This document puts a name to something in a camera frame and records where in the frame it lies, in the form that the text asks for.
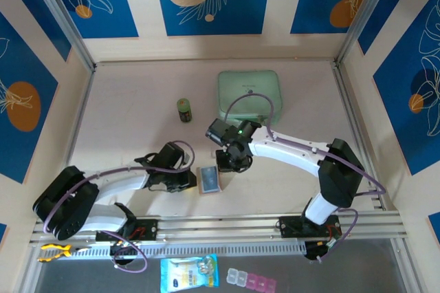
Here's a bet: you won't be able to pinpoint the aluminium frame rail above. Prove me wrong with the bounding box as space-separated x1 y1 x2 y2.
64 65 96 171
331 62 386 210

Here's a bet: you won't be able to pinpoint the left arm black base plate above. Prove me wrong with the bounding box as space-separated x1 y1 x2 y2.
95 217 160 242

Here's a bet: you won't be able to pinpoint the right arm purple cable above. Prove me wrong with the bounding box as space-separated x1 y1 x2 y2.
225 92 387 265

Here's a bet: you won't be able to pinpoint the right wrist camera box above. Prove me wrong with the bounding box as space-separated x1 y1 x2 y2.
205 118 230 147

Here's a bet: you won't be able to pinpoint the blue white snack packet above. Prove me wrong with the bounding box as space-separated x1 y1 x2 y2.
159 253 220 290

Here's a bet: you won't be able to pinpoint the aluminium frame post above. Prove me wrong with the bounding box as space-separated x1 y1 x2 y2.
335 0 424 66
24 0 96 71

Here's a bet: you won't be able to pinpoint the pink clear pill organizer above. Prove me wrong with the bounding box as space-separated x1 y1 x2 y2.
225 268 277 292

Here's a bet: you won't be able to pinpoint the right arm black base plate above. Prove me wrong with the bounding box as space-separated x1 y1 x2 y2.
278 215 342 239

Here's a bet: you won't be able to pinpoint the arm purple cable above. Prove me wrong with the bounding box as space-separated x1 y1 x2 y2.
43 140 195 274
225 92 387 265

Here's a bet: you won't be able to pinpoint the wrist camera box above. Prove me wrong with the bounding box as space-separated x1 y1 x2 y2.
151 142 192 172
205 118 230 147

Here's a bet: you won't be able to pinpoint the mint green zip pouch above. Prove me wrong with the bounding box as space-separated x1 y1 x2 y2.
217 69 284 126

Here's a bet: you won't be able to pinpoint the grey slotted cable duct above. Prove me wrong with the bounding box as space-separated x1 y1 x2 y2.
29 241 307 261

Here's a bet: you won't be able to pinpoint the wide aluminium base rail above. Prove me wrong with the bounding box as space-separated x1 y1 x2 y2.
29 212 409 244

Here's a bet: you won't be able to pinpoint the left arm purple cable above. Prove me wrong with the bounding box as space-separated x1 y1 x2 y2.
43 140 195 274

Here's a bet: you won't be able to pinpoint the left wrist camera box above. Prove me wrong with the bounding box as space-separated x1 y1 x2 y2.
151 142 192 172

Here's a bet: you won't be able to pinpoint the tan leather card holder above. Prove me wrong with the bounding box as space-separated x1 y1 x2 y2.
196 164 224 195

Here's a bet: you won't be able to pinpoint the small green bottle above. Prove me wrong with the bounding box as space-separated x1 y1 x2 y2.
176 97 195 124

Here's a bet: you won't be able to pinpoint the yellow handled pliers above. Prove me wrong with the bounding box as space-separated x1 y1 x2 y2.
37 243 93 263

